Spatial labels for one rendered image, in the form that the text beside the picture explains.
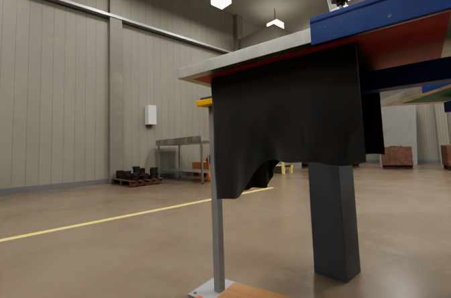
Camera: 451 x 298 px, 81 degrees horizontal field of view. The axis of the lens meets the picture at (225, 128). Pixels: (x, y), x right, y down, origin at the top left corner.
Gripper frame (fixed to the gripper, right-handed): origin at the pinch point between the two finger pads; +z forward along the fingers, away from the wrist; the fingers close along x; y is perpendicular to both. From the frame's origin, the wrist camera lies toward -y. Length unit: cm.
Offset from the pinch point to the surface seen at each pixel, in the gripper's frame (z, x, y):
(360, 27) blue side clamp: 31, -63, -30
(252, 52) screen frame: 38, -35, -29
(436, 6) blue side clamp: 27, -76, -30
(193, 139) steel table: 144, 316, 336
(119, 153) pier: 223, 495, 276
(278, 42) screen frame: 35, -43, -29
